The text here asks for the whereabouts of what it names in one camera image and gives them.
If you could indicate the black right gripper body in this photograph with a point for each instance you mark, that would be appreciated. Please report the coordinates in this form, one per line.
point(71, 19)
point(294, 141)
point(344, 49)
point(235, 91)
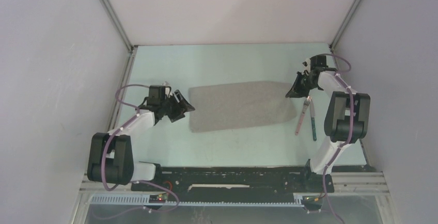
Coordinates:
point(312, 83)

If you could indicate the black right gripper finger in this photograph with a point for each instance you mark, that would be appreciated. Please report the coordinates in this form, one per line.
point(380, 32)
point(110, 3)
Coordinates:
point(296, 90)
point(305, 87)

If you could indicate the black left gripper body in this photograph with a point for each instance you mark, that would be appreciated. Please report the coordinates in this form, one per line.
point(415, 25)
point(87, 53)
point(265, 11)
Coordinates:
point(168, 103)

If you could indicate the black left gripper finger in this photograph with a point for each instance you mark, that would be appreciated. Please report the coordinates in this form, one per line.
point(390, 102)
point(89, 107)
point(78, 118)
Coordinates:
point(183, 104)
point(176, 112)

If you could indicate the grey cloth napkin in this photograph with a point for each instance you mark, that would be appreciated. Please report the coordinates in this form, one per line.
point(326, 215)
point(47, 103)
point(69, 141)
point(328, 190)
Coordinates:
point(240, 106)

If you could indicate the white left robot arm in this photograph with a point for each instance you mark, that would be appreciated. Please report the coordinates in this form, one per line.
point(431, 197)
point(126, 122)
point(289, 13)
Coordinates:
point(111, 158)

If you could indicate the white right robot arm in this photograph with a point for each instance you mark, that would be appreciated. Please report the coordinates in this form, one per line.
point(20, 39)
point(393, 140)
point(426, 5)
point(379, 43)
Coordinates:
point(347, 115)

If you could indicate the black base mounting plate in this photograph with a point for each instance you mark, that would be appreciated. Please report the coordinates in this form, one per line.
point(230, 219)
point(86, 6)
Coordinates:
point(232, 175)

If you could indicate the left small circuit board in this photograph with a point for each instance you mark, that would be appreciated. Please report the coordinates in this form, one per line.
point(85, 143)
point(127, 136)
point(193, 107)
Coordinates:
point(158, 198)

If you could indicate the small circuit board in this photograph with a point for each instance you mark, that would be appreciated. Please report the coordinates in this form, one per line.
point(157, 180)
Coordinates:
point(312, 199)
point(158, 198)

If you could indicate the right small circuit board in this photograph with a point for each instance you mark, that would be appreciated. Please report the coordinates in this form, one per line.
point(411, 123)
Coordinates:
point(312, 199)

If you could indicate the fork with pink handle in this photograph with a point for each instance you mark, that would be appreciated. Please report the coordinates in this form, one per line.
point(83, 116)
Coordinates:
point(305, 107)

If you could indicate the knife with teal handle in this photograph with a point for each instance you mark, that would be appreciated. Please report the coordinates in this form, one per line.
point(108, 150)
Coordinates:
point(312, 119)

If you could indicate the right aluminium frame post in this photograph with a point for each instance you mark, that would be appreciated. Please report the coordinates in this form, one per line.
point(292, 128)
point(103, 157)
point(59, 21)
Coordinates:
point(346, 21)

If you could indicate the aluminium frame post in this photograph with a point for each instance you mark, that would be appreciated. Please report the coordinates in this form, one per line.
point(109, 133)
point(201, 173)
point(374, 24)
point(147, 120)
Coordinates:
point(346, 21)
point(109, 9)

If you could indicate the left aluminium frame post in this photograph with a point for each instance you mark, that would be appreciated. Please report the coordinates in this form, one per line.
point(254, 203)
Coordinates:
point(109, 9)

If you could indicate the white slotted cable duct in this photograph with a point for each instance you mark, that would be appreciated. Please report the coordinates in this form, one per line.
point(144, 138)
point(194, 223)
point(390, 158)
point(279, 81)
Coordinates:
point(145, 200)

